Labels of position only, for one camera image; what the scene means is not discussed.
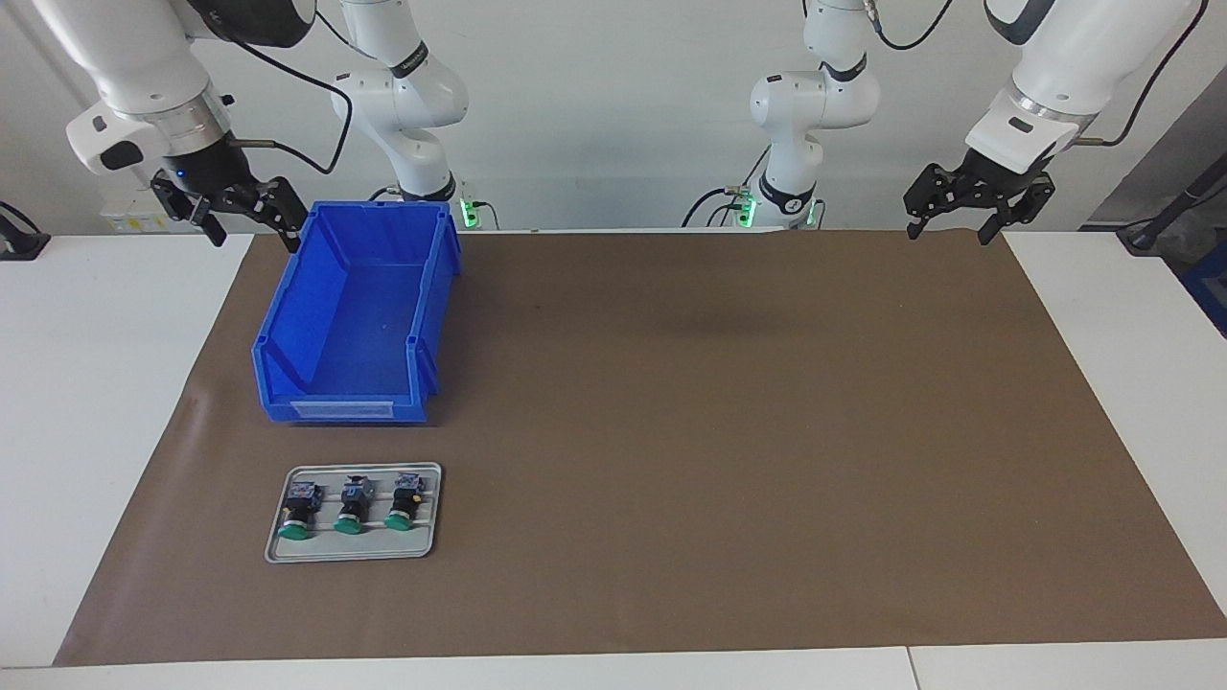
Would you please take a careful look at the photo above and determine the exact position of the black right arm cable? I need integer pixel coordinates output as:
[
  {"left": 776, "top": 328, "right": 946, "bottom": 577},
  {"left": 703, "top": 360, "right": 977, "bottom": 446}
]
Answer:
[{"left": 225, "top": 34, "right": 354, "bottom": 176}]

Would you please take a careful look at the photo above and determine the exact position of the black clamp mount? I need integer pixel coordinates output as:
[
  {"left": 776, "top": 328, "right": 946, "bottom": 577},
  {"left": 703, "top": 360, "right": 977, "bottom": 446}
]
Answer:
[{"left": 0, "top": 201, "right": 51, "bottom": 262}]

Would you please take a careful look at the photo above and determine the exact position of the black stand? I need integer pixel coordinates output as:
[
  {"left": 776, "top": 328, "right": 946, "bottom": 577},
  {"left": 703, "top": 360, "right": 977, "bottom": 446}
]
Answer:
[{"left": 1117, "top": 153, "right": 1227, "bottom": 255}]

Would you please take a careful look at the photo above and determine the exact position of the brown table mat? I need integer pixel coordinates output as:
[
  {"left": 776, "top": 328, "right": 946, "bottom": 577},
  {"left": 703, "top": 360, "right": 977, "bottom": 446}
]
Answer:
[{"left": 53, "top": 230, "right": 1227, "bottom": 667}]

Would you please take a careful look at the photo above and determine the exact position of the blue plastic storage bin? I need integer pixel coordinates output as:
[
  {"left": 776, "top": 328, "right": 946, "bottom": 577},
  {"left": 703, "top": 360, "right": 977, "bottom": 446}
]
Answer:
[{"left": 251, "top": 199, "right": 463, "bottom": 425}]

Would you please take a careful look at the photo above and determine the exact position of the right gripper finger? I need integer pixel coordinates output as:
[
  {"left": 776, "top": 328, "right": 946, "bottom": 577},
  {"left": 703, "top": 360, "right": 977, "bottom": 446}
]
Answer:
[
  {"left": 235, "top": 175, "right": 310, "bottom": 253},
  {"left": 151, "top": 177, "right": 229, "bottom": 248}
]

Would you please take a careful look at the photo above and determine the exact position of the blue crate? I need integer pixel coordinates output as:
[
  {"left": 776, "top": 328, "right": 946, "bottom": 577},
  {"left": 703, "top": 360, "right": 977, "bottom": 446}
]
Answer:
[{"left": 1181, "top": 244, "right": 1227, "bottom": 338}]

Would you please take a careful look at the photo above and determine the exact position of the grey metal tray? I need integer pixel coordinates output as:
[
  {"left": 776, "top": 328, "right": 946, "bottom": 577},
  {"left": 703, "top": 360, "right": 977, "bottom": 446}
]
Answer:
[{"left": 264, "top": 463, "right": 443, "bottom": 564}]

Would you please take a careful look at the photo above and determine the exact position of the green push button switch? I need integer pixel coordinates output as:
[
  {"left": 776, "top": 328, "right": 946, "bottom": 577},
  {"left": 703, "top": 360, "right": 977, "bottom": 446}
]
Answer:
[
  {"left": 277, "top": 481, "right": 324, "bottom": 542},
  {"left": 383, "top": 471, "right": 428, "bottom": 532},
  {"left": 333, "top": 474, "right": 375, "bottom": 535}
]

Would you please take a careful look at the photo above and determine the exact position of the white wall socket box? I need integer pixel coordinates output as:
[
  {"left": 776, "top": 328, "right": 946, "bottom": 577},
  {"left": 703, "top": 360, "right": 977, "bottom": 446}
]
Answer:
[{"left": 101, "top": 187, "right": 197, "bottom": 234}]

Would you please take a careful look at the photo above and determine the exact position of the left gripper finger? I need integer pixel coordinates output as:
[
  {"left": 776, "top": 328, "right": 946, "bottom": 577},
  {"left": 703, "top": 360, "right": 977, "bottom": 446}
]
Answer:
[
  {"left": 904, "top": 165, "right": 969, "bottom": 241},
  {"left": 978, "top": 180, "right": 1055, "bottom": 245}
]

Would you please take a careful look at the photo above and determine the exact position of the black base cable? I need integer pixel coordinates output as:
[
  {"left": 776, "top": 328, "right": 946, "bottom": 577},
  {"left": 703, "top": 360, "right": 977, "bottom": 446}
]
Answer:
[{"left": 683, "top": 144, "right": 773, "bottom": 228}]

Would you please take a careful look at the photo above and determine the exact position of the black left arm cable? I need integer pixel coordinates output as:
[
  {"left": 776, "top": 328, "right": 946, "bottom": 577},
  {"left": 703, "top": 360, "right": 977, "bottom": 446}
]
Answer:
[{"left": 868, "top": 0, "right": 1209, "bottom": 148}]

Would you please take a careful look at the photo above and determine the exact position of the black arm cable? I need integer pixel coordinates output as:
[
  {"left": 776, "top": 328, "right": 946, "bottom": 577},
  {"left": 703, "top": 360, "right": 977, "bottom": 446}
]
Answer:
[
  {"left": 868, "top": 0, "right": 1209, "bottom": 148},
  {"left": 225, "top": 34, "right": 354, "bottom": 176}
]

